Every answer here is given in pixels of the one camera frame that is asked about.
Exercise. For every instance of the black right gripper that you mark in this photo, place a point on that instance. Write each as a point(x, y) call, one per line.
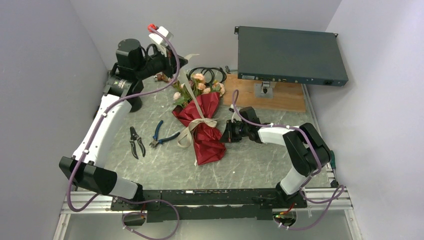
point(228, 136)

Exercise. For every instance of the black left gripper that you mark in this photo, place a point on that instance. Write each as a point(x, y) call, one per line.
point(170, 66)

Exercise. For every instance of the red flower bouquet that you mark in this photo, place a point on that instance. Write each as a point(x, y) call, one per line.
point(196, 102)

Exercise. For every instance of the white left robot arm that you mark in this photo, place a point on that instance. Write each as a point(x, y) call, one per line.
point(86, 167)

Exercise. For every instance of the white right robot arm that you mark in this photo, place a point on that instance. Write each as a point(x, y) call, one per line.
point(307, 150)

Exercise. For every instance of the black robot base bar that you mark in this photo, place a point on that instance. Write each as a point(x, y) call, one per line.
point(208, 204)

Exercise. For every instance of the black cone vase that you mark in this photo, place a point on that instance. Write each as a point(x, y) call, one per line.
point(125, 87)

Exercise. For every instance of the brown small figurine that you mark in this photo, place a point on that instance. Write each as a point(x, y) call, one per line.
point(160, 77)

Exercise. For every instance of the wooden board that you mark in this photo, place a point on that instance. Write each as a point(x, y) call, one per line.
point(287, 97)

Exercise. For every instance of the black pruning shears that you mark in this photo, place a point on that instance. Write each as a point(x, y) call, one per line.
point(136, 141)

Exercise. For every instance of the yellow tool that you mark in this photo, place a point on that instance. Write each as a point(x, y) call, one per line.
point(96, 112)

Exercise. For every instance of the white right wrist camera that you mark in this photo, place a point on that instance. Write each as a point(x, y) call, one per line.
point(235, 117)

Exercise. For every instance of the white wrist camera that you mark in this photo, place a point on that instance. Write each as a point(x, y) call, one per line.
point(235, 117)
point(159, 36)

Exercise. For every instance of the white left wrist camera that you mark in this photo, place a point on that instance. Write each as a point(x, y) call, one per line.
point(159, 36)

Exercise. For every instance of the metal switch stand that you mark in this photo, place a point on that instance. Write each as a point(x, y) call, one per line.
point(264, 89)

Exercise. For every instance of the dark green network switch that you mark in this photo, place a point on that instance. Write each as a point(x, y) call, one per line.
point(289, 56)

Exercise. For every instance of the green handled screwdriver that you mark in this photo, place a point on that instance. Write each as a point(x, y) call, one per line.
point(333, 163)

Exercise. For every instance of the aluminium frame rail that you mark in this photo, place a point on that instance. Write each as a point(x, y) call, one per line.
point(317, 199)

